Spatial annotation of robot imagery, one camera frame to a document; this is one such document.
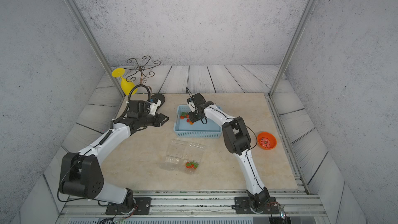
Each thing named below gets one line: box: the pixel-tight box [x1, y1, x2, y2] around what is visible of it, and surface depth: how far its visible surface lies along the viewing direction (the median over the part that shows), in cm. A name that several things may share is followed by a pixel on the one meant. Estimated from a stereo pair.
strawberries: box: [185, 160, 200, 170], surface depth 85 cm
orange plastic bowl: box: [257, 131, 278, 150], surface depth 93 cm
